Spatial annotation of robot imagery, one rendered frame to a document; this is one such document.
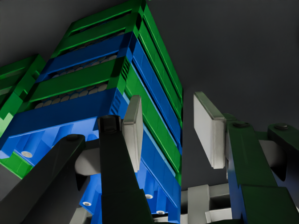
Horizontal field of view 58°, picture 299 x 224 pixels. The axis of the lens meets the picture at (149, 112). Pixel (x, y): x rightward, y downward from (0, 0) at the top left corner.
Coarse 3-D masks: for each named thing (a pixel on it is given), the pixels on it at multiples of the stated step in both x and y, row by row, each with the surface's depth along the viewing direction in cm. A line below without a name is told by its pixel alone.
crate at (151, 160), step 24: (96, 96) 40; (120, 96) 40; (24, 120) 43; (48, 120) 40; (72, 120) 38; (96, 120) 36; (0, 144) 41; (24, 144) 46; (48, 144) 51; (144, 144) 44; (144, 168) 54; (168, 168) 53; (96, 192) 63; (168, 192) 50; (96, 216) 59; (168, 216) 53
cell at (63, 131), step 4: (72, 124) 43; (60, 128) 42; (64, 128) 42; (68, 128) 42; (60, 132) 41; (64, 132) 41; (68, 132) 42; (56, 136) 41; (60, 136) 41; (64, 136) 41; (56, 140) 40
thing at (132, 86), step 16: (96, 64) 47; (112, 64) 44; (128, 64) 45; (48, 80) 50; (64, 80) 47; (80, 80) 45; (96, 80) 43; (112, 80) 41; (128, 80) 43; (32, 96) 48; (48, 96) 46; (128, 96) 51; (144, 96) 49; (16, 112) 46; (144, 112) 47; (160, 128) 53; (160, 144) 52; (176, 160) 59; (176, 176) 58
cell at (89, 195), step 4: (92, 176) 57; (96, 176) 57; (92, 180) 56; (96, 180) 56; (88, 184) 56; (92, 184) 55; (96, 184) 56; (88, 188) 55; (92, 188) 55; (88, 192) 54; (92, 192) 54; (84, 196) 54; (88, 196) 54; (92, 196) 54; (84, 200) 53; (88, 200) 53; (92, 200) 54; (84, 204) 54; (88, 204) 53
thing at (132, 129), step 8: (136, 96) 20; (136, 104) 18; (128, 112) 16; (136, 112) 17; (128, 120) 15; (136, 120) 15; (128, 128) 14; (136, 128) 15; (128, 136) 15; (136, 136) 15; (128, 144) 15; (136, 144) 15; (136, 152) 15; (136, 160) 15; (136, 168) 15
